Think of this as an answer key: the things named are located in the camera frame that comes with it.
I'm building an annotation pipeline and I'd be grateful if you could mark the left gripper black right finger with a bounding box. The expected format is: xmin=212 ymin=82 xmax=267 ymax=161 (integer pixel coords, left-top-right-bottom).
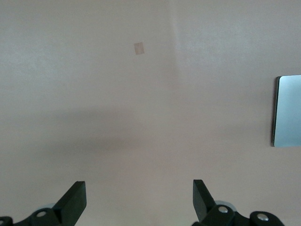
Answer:
xmin=191 ymin=179 xmax=285 ymax=226

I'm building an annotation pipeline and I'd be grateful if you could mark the small brown tape patch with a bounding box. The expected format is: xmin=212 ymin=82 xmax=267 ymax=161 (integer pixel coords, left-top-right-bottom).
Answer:
xmin=133 ymin=42 xmax=145 ymax=56

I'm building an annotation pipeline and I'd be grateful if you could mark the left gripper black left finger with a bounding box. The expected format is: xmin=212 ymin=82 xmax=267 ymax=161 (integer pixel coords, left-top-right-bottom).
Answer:
xmin=0 ymin=180 xmax=87 ymax=226

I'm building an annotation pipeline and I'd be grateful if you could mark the grey laptop computer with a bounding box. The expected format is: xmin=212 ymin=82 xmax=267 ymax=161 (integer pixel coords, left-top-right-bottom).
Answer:
xmin=269 ymin=74 xmax=301 ymax=148

